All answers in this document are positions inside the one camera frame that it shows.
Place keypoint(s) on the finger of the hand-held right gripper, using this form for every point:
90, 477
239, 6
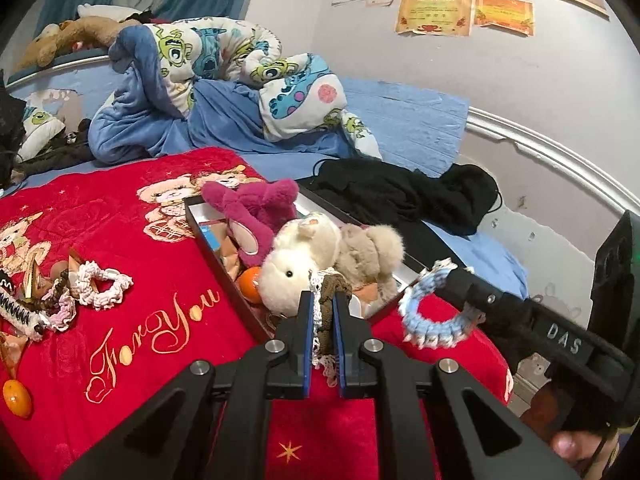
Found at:
495, 292
507, 335

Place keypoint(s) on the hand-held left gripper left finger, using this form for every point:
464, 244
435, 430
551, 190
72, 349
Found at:
306, 330

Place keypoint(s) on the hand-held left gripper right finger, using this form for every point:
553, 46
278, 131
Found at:
340, 330

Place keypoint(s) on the brown lace scrunchie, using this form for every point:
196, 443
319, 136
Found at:
324, 310

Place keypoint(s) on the blue white scrunchie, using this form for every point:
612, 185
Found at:
415, 325

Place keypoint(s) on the cream plush toy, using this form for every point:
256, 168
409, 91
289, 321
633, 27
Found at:
300, 255

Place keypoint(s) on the black tray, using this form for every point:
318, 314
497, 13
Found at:
402, 275

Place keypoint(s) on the person's right hand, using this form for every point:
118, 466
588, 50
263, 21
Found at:
570, 447

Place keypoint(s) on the small orange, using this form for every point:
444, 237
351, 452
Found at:
249, 285

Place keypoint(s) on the gold paper ingot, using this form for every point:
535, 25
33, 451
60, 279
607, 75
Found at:
232, 252
31, 275

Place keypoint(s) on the magenta plush toy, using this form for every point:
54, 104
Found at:
260, 205

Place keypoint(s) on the black garment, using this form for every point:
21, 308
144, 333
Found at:
55, 152
390, 195

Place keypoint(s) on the blue bed sheet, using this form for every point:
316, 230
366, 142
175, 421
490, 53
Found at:
410, 120

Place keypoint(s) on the white pink scrunchie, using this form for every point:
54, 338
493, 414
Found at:
90, 280

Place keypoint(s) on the red printed blanket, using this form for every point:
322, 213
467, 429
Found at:
100, 240

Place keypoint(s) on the peach paper ingot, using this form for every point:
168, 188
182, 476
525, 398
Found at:
74, 270

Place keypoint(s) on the lilac lace scrunchie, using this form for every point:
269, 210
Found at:
60, 317

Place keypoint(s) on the brown round fruit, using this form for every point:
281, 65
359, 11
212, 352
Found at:
59, 271

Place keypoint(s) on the blue cartoon print duvet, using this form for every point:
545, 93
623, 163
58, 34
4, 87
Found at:
150, 125

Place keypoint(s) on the peach paper piece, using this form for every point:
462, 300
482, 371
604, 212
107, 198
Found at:
11, 355

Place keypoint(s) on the large orange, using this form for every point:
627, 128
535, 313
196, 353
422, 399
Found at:
17, 399

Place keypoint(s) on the small cartoon print pillow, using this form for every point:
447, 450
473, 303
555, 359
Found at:
40, 125

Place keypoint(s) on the brown plush bear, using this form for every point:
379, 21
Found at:
90, 30

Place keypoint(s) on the white plush toy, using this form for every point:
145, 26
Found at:
102, 11

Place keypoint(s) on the small yellow wall certificate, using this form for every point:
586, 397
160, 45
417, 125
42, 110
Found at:
504, 14

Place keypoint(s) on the large yellow wall certificate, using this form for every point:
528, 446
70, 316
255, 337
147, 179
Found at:
434, 14

